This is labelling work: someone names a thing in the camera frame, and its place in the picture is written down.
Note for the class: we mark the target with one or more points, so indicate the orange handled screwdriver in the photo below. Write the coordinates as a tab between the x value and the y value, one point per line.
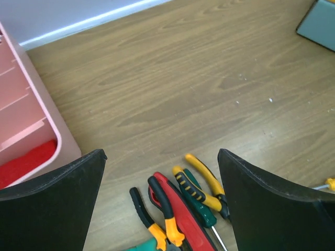
329	184

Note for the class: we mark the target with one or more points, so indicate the green handled screwdriver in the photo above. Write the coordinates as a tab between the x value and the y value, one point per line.
203	214

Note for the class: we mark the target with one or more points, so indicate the red cloth in tray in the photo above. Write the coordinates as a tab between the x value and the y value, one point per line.
16	168

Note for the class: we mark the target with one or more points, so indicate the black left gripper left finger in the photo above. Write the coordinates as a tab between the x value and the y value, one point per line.
52	211

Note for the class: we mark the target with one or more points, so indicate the orange grey drawer box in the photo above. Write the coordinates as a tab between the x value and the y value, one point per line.
317	25

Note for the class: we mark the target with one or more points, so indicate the black yellow combination pliers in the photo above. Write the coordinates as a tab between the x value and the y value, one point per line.
169	238

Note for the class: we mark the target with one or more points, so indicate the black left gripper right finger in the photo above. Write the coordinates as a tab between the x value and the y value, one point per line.
268	212

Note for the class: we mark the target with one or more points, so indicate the red utility knife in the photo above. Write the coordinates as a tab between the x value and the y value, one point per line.
196	237

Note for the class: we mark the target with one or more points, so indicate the pink compartment tray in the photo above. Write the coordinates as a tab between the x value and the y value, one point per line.
29	117

